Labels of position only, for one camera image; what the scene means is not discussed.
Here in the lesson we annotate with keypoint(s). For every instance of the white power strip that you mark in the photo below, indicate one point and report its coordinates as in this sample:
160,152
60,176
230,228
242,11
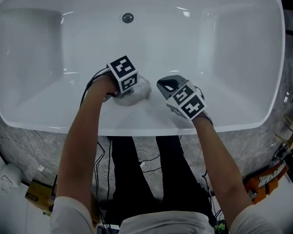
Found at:
142,164

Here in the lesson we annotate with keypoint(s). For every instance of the orange chair with striped cushion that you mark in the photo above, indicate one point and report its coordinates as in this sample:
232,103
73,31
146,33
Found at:
266,181

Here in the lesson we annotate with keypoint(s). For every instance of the person's right forearm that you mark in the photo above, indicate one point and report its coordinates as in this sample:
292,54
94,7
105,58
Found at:
217,160

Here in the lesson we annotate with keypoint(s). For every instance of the white fluffy cleaning mitt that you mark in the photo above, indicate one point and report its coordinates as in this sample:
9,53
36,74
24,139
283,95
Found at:
141,91

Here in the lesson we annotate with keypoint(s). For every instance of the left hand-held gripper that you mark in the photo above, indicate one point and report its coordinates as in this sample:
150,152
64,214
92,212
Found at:
124,72

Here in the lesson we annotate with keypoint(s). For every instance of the person's black trousers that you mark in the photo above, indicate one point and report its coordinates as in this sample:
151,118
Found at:
136,179

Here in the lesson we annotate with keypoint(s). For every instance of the white bathtub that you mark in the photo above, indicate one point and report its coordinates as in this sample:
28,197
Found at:
161,45

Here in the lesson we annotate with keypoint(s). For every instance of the round metal drain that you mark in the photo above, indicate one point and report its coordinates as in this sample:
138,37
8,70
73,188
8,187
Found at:
128,17

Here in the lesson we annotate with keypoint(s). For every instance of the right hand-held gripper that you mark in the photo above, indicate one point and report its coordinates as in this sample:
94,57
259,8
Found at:
189,101

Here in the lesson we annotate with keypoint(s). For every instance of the person's left forearm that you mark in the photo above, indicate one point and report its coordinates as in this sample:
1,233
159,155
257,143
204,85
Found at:
80,142

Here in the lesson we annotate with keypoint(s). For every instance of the white plug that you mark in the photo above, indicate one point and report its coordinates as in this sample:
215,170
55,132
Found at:
40,167

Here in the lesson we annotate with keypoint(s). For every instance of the white rounded device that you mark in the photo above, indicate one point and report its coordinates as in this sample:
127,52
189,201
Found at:
11,177

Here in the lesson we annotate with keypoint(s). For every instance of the person's white shirt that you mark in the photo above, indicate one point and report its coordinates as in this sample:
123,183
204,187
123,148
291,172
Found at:
166,224

